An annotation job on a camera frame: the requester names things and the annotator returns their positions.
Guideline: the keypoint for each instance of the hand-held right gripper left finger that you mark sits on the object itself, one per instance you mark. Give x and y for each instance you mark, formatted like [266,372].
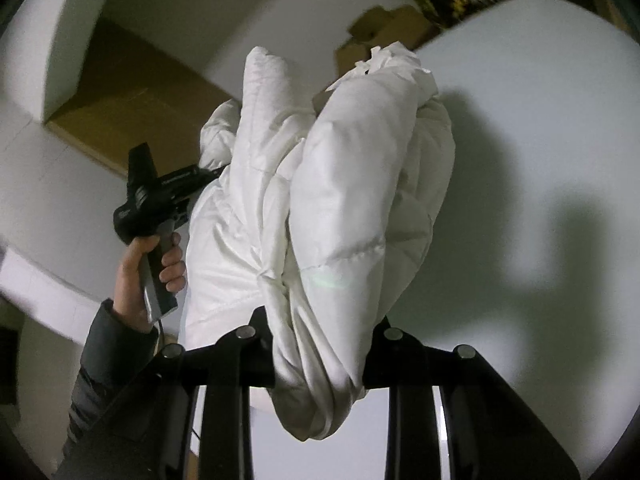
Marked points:
[250,365]

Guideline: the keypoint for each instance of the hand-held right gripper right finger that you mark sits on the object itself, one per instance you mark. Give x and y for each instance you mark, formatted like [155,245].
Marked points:
[380,365]

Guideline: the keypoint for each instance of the white down jacket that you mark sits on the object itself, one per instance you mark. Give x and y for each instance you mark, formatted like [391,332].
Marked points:
[340,185]

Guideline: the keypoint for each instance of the person's left hand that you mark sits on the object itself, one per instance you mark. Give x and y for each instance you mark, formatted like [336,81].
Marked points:
[127,285]

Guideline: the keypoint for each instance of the large brown cardboard panel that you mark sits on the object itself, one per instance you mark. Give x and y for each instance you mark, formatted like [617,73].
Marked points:
[125,100]

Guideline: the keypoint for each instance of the small cardboard box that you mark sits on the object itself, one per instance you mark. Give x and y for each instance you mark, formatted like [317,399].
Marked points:
[350,57]

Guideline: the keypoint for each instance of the open cardboard box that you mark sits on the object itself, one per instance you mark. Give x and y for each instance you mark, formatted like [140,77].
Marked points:
[395,25]

